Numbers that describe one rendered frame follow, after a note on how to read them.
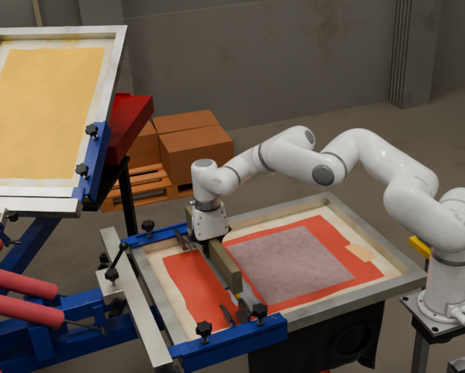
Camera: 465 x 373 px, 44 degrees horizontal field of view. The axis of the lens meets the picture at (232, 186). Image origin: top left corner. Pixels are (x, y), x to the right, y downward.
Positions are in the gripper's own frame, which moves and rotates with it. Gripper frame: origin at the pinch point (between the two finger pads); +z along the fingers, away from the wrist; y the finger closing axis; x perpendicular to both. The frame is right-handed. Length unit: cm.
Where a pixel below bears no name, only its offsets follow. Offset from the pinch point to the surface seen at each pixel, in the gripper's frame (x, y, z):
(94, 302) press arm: -2.7, -37.0, 5.1
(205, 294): -3.5, -4.6, 13.8
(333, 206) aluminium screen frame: 20, 55, 11
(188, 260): 15.9, -3.6, 13.6
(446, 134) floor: 220, 287, 109
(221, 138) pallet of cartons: 225, 86, 70
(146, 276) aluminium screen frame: 8.9, -19.5, 10.0
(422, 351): -13, 74, 62
